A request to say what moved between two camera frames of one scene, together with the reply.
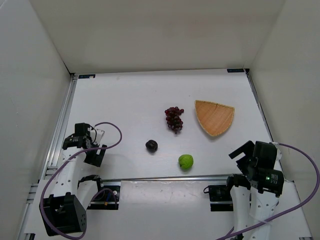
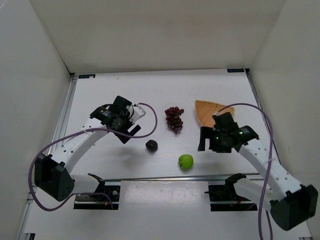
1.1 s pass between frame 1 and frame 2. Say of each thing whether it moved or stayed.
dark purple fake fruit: stayed
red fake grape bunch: stayed
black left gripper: moved
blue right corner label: stayed
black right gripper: moved
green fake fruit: stayed
